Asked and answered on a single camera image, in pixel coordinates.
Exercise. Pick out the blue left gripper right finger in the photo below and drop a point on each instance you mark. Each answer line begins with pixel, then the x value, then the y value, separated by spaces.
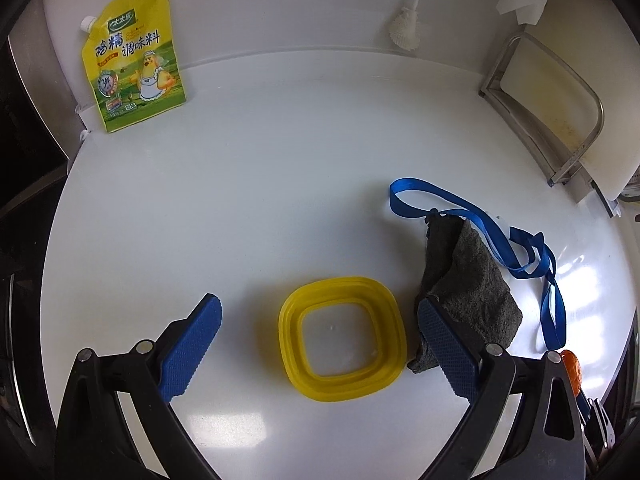
pixel 457 363

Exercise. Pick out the white bottle brush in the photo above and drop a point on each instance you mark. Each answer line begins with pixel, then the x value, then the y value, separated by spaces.
pixel 403 28

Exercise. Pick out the orange peel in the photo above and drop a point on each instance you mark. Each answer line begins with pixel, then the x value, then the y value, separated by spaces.
pixel 573 369

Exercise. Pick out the steel cutting board rack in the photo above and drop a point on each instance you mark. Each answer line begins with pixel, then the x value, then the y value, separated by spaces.
pixel 546 103

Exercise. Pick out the white cutting board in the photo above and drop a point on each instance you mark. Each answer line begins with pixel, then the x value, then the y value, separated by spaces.
pixel 595 41

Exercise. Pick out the dark grey rag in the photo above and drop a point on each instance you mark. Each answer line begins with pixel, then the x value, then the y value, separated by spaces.
pixel 463 277

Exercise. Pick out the yellow seasoning pouch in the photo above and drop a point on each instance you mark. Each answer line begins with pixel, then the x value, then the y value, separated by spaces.
pixel 131 63

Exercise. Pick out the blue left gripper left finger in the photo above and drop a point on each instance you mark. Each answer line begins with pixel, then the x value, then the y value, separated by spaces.
pixel 182 346

